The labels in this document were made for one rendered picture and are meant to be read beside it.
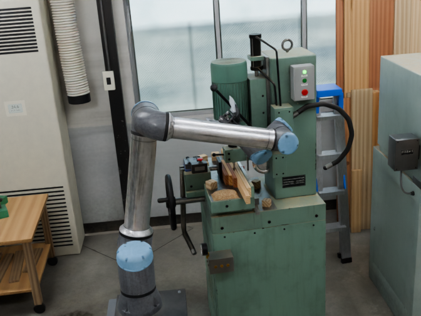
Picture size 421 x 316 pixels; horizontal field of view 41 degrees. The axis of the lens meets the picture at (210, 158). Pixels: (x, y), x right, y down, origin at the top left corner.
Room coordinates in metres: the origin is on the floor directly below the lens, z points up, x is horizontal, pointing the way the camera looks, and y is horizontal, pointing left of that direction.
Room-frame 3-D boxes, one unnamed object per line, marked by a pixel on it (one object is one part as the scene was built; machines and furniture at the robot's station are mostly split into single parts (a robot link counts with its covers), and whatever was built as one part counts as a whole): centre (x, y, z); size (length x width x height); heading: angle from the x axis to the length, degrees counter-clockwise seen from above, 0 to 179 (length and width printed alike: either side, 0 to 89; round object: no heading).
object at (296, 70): (2.60, -0.45, 1.40); 0.10 x 0.06 x 0.16; 97
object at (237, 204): (2.73, -0.01, 0.87); 0.61 x 0.30 x 0.06; 7
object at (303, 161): (2.74, -0.41, 1.16); 0.22 x 0.22 x 0.72; 7
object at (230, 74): (2.70, -0.12, 1.35); 0.18 x 0.18 x 0.31
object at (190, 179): (2.72, 0.08, 0.92); 0.15 x 0.13 x 0.09; 7
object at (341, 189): (3.39, -0.75, 0.58); 0.27 x 0.25 x 1.16; 5
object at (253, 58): (2.72, -0.26, 1.54); 0.08 x 0.08 x 0.17; 7
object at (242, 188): (2.72, -0.12, 0.92); 0.68 x 0.02 x 0.04; 7
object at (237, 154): (2.70, -0.14, 1.03); 0.14 x 0.07 x 0.09; 97
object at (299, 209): (2.72, -0.24, 0.76); 0.57 x 0.45 x 0.09; 97
